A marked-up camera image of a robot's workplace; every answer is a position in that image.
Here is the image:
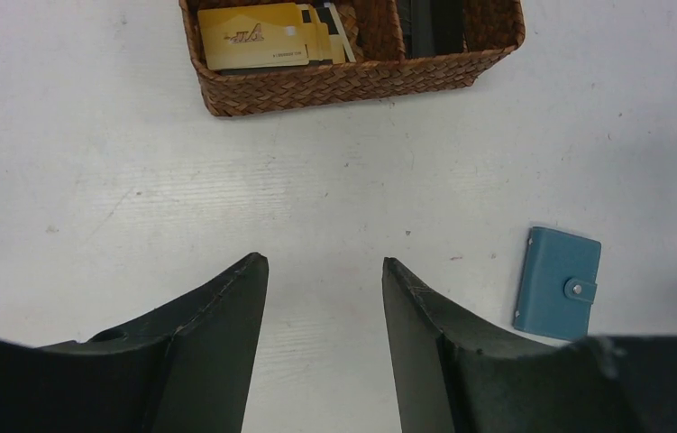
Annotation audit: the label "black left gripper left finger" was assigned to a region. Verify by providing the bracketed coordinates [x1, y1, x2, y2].
[0, 253, 269, 432]

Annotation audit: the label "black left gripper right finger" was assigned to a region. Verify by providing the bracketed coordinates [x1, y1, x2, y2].
[382, 258, 677, 432]

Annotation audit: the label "blue leather card holder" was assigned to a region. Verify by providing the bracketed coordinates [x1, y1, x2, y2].
[513, 226, 601, 341]

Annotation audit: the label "gold card in basket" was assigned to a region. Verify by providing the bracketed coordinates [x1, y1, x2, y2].
[197, 2, 356, 73]

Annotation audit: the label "black items in basket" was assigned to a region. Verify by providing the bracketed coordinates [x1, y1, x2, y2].
[397, 0, 465, 59]

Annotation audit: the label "brown woven divided basket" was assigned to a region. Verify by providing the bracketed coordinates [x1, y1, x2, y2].
[178, 1, 526, 117]

